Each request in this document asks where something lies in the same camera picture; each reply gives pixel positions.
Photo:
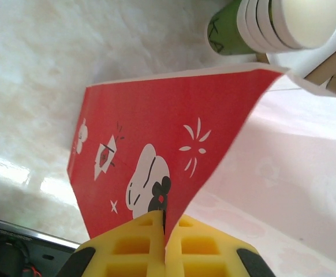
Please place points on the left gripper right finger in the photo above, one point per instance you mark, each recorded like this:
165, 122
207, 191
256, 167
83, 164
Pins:
202, 248

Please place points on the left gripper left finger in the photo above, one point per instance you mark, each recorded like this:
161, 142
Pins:
127, 248

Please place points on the white red printed paper bag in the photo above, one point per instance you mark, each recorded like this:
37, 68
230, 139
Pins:
156, 115

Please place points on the brown cardboard box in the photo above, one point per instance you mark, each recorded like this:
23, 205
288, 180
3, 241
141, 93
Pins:
329, 72

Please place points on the stack of green paper cups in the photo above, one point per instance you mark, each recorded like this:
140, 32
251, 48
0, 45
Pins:
300, 23

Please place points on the long aluminium base rail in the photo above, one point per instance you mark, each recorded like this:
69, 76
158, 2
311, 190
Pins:
18, 228

